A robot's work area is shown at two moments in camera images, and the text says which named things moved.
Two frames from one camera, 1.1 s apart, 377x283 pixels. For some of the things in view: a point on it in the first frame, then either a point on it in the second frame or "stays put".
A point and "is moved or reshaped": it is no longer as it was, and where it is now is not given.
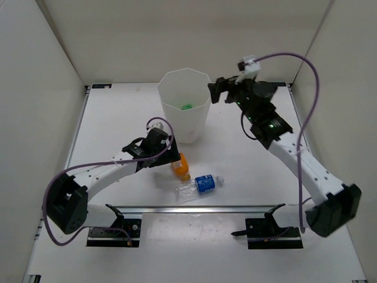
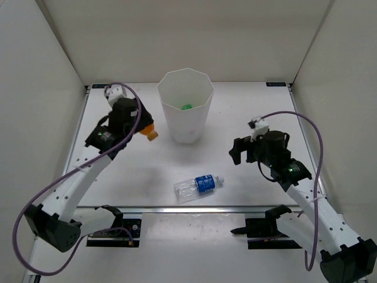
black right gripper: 224,85 -> 241,145
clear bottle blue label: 191,189 stays put
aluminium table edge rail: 194,210 stays put
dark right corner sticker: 275,84 stays put
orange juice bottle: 180,167 is moved or reshaped
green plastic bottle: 187,107 stays put
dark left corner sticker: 101,85 stays put
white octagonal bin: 185,95 stays put
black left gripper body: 171,155 -> 145,118
